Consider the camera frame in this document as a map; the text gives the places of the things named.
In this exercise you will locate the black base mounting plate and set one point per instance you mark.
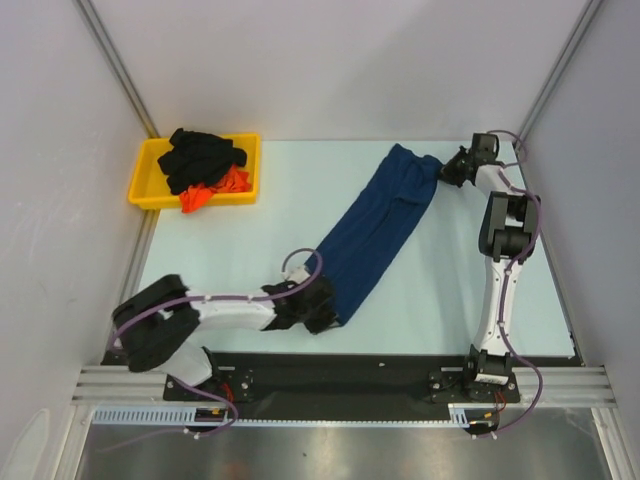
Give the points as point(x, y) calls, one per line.
point(341, 388)

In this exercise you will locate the orange t shirt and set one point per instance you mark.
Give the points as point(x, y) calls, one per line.
point(232, 184)

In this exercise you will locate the light blue cable duct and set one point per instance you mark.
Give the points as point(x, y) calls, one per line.
point(205, 417)

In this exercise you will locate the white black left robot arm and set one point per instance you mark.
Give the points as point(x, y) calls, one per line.
point(161, 326)

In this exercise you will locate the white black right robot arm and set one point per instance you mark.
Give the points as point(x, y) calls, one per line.
point(508, 234)

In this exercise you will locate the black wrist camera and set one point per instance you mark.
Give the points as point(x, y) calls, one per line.
point(485, 147)
point(296, 277)

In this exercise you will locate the yellow plastic bin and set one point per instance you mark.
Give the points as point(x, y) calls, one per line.
point(149, 190)

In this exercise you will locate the blue t shirt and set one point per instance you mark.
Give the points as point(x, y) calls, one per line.
point(364, 242)

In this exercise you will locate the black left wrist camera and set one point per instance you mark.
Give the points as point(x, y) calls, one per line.
point(296, 277)

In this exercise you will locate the black t shirt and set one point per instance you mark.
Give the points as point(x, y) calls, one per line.
point(198, 158)

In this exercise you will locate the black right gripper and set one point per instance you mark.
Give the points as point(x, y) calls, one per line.
point(454, 168)

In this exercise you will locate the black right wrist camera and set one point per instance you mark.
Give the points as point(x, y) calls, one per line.
point(485, 147)

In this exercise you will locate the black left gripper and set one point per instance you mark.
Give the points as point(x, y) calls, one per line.
point(326, 321)

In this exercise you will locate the aluminium frame rail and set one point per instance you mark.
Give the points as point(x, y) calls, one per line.
point(117, 385)

